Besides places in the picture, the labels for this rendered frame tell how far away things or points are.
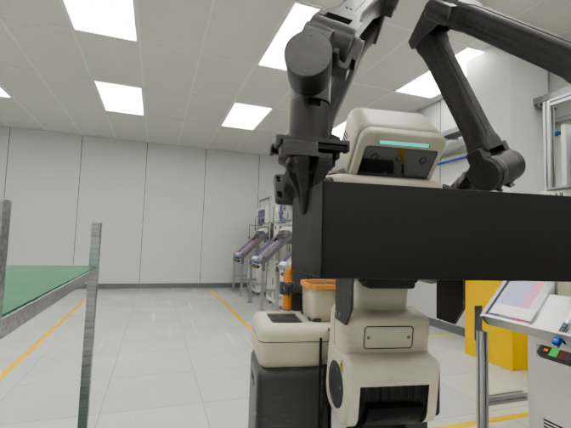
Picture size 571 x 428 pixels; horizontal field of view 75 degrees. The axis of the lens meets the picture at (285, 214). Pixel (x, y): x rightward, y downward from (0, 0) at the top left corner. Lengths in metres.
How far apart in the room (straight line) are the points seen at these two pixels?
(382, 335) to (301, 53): 0.66
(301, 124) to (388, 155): 0.41
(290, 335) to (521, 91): 3.53
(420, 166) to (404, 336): 0.40
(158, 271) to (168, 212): 1.22
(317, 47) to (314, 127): 0.10
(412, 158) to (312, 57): 0.50
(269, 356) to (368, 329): 0.35
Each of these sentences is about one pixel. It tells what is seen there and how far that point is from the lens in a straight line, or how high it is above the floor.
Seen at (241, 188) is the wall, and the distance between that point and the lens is 8.36.
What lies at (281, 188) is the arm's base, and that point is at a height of 1.18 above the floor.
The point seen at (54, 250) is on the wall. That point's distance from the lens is 8.29.
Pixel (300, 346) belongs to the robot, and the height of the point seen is 0.75.
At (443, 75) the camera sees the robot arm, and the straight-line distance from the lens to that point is 1.00.
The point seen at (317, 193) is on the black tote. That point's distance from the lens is 0.45.
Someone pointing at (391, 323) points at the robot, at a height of 0.87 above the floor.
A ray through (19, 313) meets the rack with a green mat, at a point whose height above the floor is 0.94.
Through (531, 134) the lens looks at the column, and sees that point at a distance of 4.20.
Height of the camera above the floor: 1.06
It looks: 4 degrees up
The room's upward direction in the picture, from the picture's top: 2 degrees clockwise
